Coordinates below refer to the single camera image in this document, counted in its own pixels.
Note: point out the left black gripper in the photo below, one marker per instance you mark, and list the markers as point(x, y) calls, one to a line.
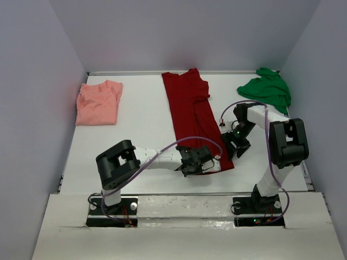
point(199, 160)

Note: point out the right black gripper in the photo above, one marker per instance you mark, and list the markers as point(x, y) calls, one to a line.
point(236, 142)

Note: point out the red t shirt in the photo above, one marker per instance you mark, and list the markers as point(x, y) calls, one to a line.
point(188, 97)

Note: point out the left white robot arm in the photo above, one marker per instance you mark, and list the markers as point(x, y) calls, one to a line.
point(123, 162)

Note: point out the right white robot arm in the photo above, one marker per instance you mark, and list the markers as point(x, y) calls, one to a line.
point(286, 144)

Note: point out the green t shirt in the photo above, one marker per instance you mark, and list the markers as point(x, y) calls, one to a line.
point(268, 88)

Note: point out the pink t shirt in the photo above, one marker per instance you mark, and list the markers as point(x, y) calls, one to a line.
point(97, 105)

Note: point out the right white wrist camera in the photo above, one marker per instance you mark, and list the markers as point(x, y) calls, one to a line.
point(226, 126)

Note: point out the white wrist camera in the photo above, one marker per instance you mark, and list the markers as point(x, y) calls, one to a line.
point(216, 164)
point(226, 126)

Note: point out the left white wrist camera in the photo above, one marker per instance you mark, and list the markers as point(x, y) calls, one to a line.
point(216, 164)

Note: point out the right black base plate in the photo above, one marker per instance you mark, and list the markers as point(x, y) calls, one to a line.
point(247, 214)

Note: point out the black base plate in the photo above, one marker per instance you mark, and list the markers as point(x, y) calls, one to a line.
point(247, 214)
point(122, 215)

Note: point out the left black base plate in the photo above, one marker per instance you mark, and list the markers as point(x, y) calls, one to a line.
point(122, 215)

